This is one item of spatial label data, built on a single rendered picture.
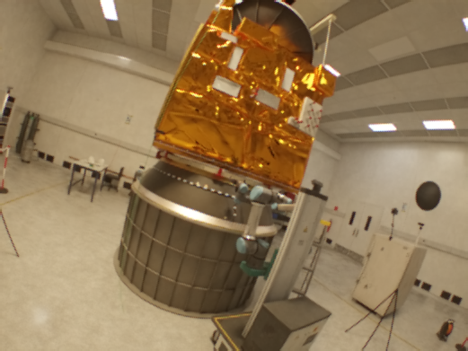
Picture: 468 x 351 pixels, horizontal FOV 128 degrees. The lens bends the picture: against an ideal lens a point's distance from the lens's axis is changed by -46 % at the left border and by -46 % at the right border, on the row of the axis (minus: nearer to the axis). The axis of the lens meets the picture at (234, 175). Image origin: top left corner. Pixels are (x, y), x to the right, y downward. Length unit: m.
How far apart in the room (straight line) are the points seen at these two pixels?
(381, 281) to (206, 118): 4.11
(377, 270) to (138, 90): 8.74
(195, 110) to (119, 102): 6.01
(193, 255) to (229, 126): 1.46
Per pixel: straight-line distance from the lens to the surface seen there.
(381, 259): 4.50
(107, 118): 8.12
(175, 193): 2.28
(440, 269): 8.19
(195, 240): 2.20
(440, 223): 8.27
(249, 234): 1.61
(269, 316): 1.66
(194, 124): 2.28
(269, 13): 3.61
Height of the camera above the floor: 1.68
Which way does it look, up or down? 1 degrees up
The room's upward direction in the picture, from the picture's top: 18 degrees clockwise
